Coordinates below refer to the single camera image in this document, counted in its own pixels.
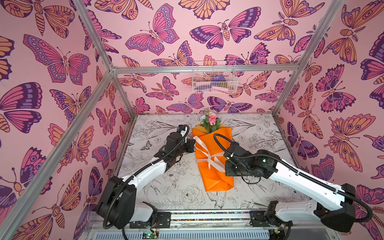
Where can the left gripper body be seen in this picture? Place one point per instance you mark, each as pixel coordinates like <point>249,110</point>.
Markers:
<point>181,150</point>

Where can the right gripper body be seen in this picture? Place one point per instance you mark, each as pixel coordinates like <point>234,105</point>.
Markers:
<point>229,162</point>

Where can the orange wrapping paper sheet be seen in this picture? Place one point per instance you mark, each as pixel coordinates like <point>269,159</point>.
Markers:
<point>213,180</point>

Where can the white ribbon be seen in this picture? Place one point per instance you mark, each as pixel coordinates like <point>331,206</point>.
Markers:
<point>212,160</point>

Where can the pink fake rose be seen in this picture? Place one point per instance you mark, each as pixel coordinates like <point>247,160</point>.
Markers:
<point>214,122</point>

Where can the white fake flower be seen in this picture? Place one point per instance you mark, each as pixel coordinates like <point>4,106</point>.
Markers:
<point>205,118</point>

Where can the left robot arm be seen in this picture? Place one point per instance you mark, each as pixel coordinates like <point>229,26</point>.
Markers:
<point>118,204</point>

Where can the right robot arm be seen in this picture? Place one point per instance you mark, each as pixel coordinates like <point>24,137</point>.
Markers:
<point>335,206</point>

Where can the green circuit board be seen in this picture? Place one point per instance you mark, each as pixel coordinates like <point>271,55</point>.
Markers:
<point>150,235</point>

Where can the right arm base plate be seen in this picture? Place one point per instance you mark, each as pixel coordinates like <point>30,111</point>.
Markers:
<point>260,218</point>

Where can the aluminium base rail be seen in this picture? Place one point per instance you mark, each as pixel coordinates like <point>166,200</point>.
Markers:
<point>212,225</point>

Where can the white wire basket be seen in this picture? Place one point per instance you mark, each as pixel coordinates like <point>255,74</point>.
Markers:
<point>214,77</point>

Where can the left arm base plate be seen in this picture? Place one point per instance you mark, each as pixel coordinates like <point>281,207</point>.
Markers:
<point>159,220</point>

